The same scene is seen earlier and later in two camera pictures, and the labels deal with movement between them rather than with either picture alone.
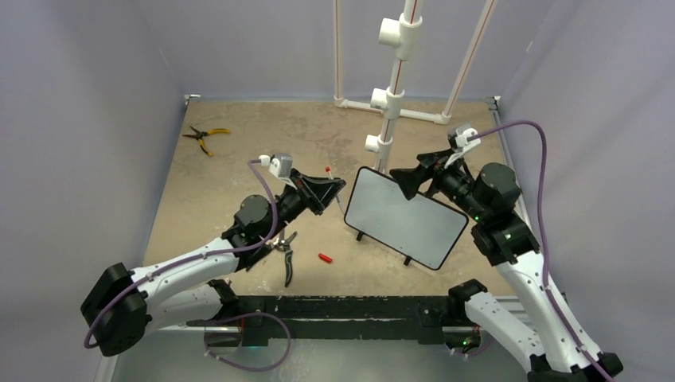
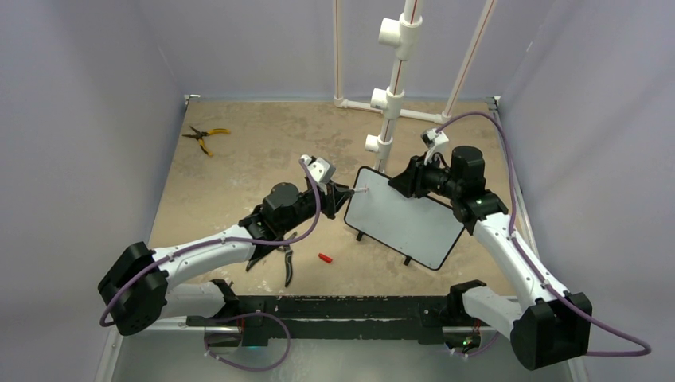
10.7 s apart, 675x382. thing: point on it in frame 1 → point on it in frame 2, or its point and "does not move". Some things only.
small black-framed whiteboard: [422, 228] does not move
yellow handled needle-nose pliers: [198, 135] does not move
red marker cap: [325, 258] does not move
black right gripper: [409, 179] → [411, 182]
